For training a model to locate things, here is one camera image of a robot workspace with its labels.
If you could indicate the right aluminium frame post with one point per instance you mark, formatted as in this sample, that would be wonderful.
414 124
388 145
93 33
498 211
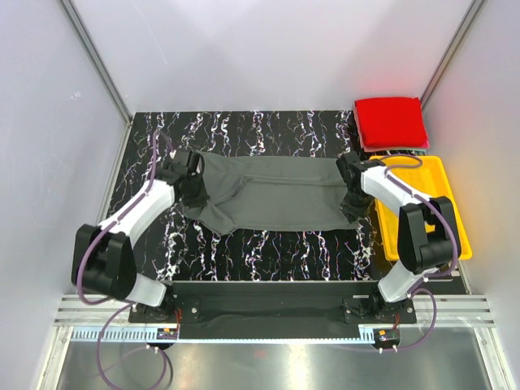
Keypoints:
456 42

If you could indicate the aluminium rail profile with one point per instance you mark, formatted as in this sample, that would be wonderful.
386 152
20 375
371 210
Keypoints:
450 311

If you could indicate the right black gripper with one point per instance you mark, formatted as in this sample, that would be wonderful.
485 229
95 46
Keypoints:
352 213

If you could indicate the left aluminium frame post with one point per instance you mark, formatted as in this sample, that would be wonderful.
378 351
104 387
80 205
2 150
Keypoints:
86 41

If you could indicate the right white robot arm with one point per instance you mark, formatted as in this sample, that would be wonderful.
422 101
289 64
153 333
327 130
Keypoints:
428 244

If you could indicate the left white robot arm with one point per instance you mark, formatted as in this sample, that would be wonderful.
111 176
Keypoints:
104 265

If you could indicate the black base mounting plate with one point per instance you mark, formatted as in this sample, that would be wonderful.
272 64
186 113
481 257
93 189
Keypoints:
277 305

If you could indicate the white slotted cable duct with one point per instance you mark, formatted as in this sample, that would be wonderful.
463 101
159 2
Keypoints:
228 335

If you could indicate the yellow plastic bin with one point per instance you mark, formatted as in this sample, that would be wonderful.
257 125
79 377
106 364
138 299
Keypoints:
431 179

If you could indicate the folded red t-shirt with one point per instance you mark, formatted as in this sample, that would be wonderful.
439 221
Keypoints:
393 108

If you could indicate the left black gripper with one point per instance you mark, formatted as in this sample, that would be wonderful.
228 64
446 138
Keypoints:
201 198

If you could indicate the aluminium frame post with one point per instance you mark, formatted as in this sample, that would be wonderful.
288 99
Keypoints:
456 42
86 41

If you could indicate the grey t-shirt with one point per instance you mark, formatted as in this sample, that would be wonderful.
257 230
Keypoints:
271 193

